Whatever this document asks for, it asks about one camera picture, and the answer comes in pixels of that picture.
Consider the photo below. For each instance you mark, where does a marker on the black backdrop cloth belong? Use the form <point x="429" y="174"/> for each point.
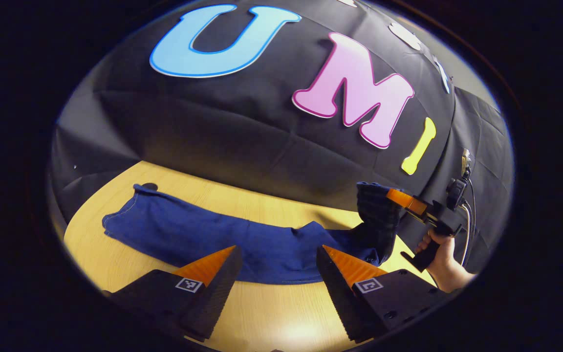
<point x="237" y="127"/>

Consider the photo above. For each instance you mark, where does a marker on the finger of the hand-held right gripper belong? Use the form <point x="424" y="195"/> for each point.
<point x="377" y="215"/>

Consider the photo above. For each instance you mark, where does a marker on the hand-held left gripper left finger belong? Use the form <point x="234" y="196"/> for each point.
<point x="218" y="298"/>

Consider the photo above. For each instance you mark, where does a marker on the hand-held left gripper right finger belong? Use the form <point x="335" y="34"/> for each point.
<point x="337" y="298"/>

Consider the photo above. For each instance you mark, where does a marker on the blue denim jeans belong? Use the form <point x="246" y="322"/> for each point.
<point x="188" y="230"/>

